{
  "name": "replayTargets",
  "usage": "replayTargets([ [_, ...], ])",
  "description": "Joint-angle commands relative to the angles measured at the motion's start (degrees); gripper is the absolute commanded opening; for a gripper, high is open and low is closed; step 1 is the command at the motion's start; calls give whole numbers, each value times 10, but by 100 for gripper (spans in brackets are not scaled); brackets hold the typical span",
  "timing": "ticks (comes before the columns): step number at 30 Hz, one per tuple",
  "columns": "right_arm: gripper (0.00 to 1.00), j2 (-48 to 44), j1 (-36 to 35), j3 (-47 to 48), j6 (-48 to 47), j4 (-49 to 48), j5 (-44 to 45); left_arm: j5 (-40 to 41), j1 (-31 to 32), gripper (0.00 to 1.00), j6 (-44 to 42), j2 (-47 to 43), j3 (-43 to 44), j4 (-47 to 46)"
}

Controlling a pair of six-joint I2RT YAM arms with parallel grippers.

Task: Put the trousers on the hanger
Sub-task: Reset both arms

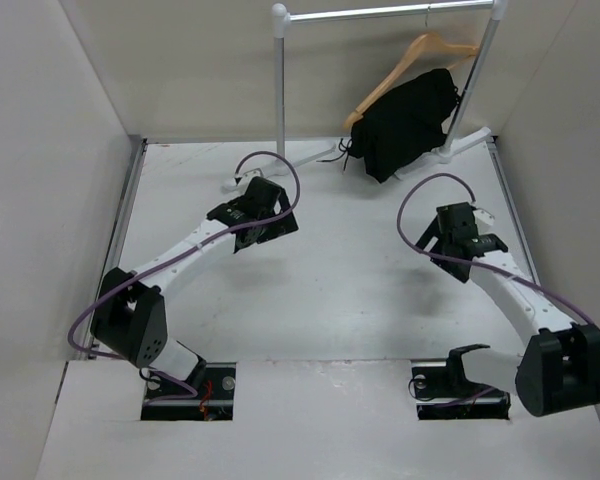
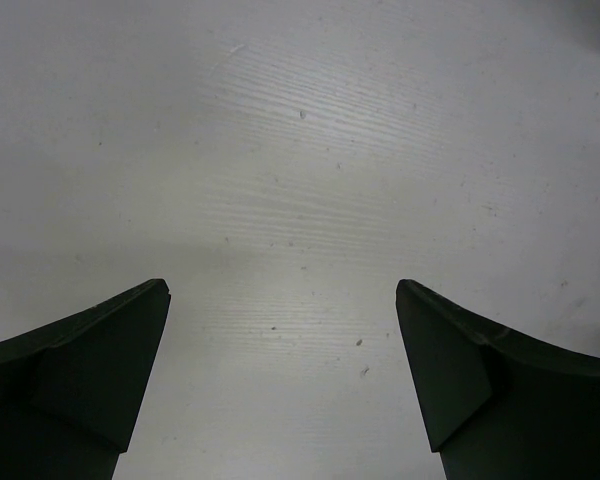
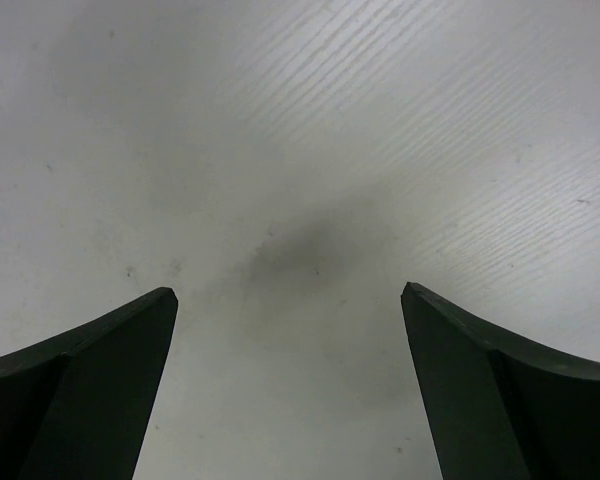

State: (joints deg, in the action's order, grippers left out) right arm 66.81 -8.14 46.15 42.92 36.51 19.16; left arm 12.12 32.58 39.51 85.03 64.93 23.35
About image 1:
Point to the white clothes rack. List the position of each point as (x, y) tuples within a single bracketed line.
[(454, 144)]

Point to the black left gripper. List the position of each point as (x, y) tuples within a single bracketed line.
[(278, 228)]

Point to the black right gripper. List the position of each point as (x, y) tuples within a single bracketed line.
[(432, 231)]

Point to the black trousers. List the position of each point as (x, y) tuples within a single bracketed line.
[(403, 124)]

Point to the wooden clothes hanger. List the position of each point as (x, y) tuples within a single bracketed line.
[(428, 43)]

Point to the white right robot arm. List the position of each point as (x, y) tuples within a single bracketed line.
[(559, 369)]

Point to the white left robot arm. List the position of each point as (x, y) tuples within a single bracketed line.
[(130, 315)]

